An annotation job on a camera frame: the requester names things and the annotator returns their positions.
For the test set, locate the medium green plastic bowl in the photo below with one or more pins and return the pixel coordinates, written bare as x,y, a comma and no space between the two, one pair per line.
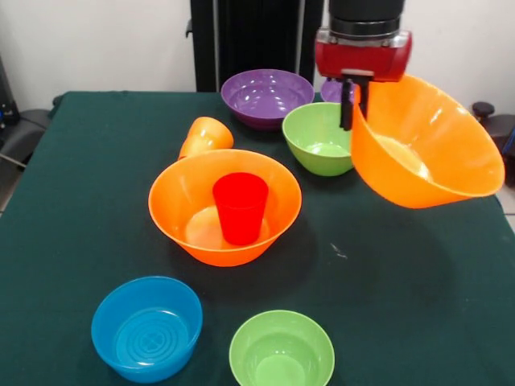
314,128

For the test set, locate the large orange plastic bowl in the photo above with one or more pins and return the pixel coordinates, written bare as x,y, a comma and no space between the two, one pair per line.
442,132
181,193

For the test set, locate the dark brown rounded base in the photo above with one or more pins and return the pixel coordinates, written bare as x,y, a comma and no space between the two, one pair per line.
503,128

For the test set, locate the orange plastic cup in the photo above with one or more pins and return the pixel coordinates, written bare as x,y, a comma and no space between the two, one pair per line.
209,134

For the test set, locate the dark green tablecloth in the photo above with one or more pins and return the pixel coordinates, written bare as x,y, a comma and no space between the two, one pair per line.
80,201

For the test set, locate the small green plastic bowl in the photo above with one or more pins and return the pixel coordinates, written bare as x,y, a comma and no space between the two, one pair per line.
281,350

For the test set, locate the purple plastic bowl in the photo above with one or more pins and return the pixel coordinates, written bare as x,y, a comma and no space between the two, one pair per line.
267,96
332,92

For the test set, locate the black device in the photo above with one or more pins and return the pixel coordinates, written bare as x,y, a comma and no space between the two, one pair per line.
8,100

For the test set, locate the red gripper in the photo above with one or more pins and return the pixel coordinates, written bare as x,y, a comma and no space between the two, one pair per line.
362,60

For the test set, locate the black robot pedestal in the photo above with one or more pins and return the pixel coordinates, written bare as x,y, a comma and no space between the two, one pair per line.
261,36

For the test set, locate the black round knob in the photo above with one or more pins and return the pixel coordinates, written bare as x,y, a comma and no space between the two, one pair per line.
483,109

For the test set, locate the red plastic cup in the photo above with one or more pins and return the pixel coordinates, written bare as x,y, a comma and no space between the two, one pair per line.
240,217

